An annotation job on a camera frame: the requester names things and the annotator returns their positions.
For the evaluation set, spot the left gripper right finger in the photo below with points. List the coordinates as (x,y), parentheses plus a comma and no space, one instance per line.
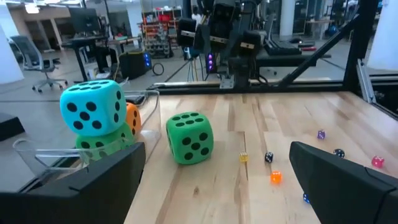
(348,193)

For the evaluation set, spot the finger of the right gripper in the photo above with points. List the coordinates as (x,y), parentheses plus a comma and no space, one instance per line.
(250,43)
(186,32)

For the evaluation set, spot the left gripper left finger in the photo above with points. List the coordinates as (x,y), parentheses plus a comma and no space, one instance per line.
(77,199)

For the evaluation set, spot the small black round-cornered die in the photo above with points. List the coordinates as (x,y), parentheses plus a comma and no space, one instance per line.
(339,153)

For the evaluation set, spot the small blue translucent die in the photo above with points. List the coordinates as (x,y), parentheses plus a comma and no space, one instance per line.
(306,198)

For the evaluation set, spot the small pink translucent die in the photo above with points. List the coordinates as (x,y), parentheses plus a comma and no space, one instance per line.
(377,161)

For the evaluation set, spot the large green foam die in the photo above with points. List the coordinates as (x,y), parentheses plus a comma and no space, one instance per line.
(105,143)
(189,140)

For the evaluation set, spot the small purple translucent die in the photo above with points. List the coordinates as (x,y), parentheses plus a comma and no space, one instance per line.
(321,134)

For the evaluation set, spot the small orange translucent die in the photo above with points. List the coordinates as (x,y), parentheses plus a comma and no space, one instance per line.
(276,177)

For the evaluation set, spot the small black square-edged die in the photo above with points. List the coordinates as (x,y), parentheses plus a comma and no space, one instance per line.
(269,157)

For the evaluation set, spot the large teal foam die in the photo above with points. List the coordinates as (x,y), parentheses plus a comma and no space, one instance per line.
(93,109)

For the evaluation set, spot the large orange foam die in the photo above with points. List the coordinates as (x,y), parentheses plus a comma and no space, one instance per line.
(133,118)

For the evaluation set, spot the small yellow translucent die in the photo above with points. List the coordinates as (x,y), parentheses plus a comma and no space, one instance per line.
(243,157)

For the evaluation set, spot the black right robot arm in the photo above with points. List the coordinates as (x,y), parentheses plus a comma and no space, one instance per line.
(239,70)

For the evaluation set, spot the shelf with red bins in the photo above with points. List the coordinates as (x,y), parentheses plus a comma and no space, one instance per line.
(158,34)

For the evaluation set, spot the black desk with keyboard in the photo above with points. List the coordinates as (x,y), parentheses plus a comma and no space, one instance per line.
(280,59)

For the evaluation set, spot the black computer tower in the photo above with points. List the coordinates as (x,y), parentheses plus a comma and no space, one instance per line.
(133,63)

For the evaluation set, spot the clear plastic bin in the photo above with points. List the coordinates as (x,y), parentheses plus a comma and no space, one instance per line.
(149,118)

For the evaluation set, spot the black desk monitor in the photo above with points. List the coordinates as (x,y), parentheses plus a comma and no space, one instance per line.
(84,20)

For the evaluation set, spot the black office desk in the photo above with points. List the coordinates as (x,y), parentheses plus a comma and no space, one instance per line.
(81,40)

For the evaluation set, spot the grey swivel office chair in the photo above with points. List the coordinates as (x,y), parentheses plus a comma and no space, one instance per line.
(31,53)

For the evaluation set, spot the grey metal bracket plate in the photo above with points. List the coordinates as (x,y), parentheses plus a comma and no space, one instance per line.
(227,82)

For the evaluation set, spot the black aluminium table frame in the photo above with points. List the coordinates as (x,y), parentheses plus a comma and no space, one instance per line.
(192,88)

